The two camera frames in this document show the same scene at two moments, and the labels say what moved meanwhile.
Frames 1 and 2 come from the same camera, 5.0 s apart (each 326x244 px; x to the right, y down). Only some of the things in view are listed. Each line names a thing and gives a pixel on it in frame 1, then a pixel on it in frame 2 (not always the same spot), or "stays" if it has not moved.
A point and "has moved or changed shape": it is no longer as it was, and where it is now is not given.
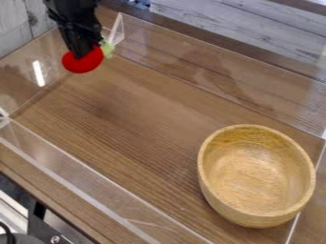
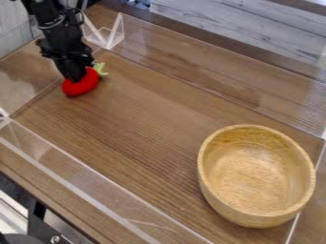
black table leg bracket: x=39 y=228 stays
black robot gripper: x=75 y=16 → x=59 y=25
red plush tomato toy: x=84 y=64 has moved or changed shape
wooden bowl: x=257 y=174 stays
